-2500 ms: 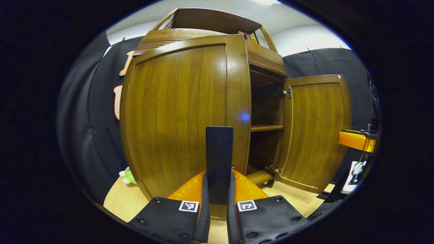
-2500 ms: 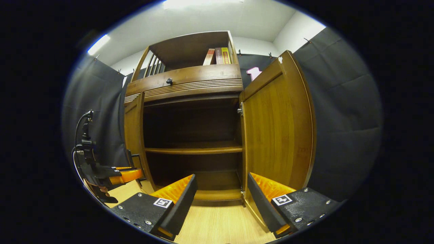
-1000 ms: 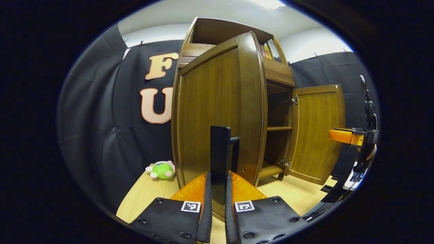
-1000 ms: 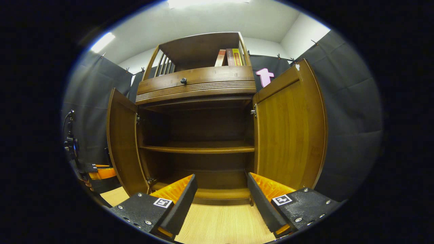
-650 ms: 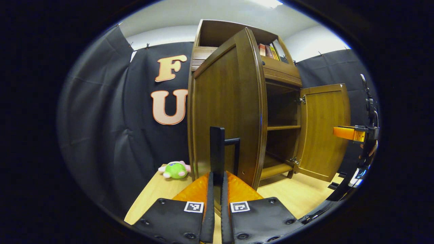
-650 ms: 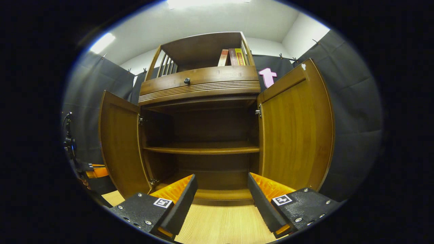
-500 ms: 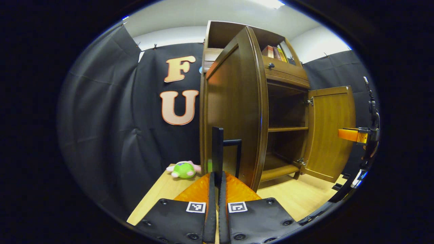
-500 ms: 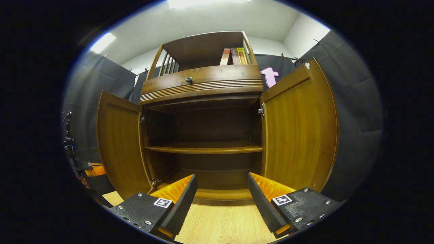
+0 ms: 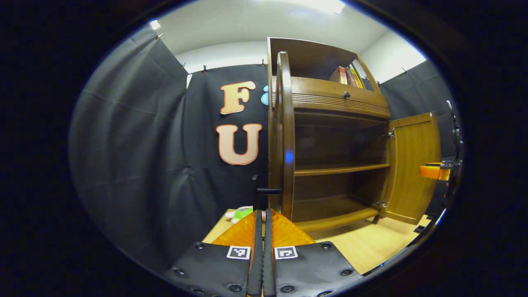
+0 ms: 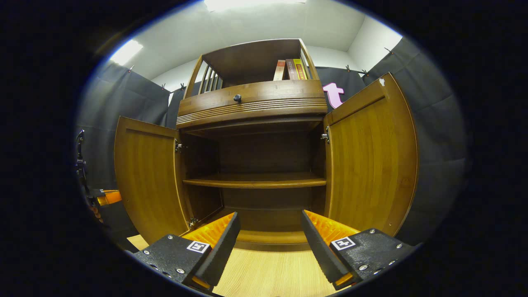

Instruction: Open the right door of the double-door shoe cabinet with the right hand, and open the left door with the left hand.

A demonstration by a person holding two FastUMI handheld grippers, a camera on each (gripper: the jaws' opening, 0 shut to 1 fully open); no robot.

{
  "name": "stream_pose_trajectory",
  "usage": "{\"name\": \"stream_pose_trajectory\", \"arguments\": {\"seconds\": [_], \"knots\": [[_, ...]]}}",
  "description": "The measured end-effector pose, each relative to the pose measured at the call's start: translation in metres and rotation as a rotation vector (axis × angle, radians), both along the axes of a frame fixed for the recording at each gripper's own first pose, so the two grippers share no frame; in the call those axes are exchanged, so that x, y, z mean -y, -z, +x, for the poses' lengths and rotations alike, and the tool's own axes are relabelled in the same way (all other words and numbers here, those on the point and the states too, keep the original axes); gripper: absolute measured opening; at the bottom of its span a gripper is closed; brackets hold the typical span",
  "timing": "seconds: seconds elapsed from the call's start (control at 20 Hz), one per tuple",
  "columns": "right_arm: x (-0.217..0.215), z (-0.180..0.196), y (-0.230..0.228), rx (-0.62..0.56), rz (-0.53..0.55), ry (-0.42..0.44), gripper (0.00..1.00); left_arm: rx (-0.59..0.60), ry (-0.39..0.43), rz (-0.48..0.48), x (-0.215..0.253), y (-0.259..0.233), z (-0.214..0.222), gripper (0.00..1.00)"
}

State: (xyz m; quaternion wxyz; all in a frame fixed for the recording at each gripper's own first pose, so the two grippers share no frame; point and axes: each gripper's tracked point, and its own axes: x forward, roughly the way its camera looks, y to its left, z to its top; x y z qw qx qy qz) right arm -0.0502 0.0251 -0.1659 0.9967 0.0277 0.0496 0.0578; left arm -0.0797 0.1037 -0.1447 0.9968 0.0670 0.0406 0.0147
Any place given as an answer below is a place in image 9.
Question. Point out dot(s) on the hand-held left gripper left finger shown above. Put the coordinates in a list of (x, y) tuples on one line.
[(258, 247)]

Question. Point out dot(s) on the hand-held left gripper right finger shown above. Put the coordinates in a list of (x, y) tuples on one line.
[(269, 247)]

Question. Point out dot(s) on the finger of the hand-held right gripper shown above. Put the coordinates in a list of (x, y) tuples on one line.
[(433, 171)]

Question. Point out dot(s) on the wooden cabinet door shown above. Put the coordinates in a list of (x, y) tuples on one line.
[(412, 165), (284, 123)]

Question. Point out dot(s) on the wooden double-door shoe cabinet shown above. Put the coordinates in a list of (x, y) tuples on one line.
[(313, 57)]

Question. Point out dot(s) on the metal door hinge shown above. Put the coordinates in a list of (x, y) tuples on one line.
[(381, 204), (390, 133)]

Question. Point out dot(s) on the wooden inner cabinet shelf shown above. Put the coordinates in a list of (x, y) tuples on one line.
[(338, 169)]

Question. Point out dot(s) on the wooden cabinet drawer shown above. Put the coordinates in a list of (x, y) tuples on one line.
[(321, 93)]

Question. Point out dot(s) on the green and pink plush toy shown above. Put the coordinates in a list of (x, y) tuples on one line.
[(241, 213)]

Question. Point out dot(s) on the dark red book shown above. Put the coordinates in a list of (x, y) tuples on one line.
[(350, 77)]

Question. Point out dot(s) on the black backdrop cloth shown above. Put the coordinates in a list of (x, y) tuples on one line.
[(136, 144)]

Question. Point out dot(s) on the long ceiling light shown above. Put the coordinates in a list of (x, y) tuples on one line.
[(321, 5)]

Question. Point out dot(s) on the small ceiling light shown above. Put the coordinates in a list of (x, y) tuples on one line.
[(155, 24)]

